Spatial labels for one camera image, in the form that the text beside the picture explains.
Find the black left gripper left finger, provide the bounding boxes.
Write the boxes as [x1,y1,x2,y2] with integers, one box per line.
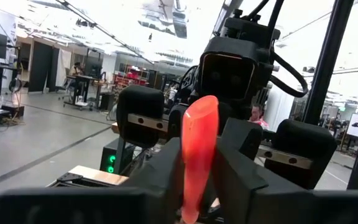
[0,138,185,224]

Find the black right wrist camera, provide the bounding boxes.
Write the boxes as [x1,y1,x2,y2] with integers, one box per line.
[199,36,259,102]

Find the person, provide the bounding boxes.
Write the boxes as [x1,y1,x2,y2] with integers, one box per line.
[249,104,270,130]
[71,61,85,77]

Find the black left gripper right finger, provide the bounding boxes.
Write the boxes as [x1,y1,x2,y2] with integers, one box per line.
[212,145,358,224]

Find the orange highlighter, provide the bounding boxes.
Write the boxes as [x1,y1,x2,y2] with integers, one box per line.
[180,95,220,224]

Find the red parts shelf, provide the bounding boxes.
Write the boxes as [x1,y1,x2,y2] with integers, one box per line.
[113,64,151,90]

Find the black partition panel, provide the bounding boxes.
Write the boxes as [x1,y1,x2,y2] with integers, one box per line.
[28,41,62,93]

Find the black computer tower green lights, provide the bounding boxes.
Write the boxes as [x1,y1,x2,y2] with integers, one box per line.
[99,136,136,175]

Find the white screen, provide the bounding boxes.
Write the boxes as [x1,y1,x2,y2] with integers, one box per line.
[346,112,358,139]

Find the black desk monitor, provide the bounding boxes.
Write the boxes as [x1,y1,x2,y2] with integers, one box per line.
[84,58,104,78]

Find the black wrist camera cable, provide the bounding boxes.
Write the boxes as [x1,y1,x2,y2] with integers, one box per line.
[268,50,310,98]

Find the black office desk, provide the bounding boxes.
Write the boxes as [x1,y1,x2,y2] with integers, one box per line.
[63,73,105,112]

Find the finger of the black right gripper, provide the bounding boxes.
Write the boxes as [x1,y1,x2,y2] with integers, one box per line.
[220,117,264,161]
[167,103,186,141]

